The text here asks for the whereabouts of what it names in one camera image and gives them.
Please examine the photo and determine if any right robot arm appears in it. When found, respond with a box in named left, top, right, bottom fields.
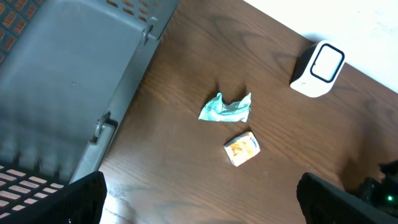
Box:
left=358, top=161, right=397, bottom=214

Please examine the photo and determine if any small orange tissue pack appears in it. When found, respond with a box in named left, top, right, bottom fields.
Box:
left=224, top=131, right=261, bottom=167

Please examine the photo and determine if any mint green packet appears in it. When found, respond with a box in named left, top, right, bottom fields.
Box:
left=198, top=93, right=252, bottom=123

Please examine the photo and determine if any white barcode scanner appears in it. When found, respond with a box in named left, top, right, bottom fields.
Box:
left=290, top=40, right=346, bottom=98

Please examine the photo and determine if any grey plastic mesh basket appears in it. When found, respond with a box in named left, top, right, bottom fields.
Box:
left=0, top=0, right=180, bottom=218

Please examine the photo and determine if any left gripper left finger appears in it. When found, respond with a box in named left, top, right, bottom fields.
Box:
left=1, top=171, right=107, bottom=224

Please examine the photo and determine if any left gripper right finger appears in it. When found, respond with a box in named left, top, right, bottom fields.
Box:
left=296, top=172, right=397, bottom=224

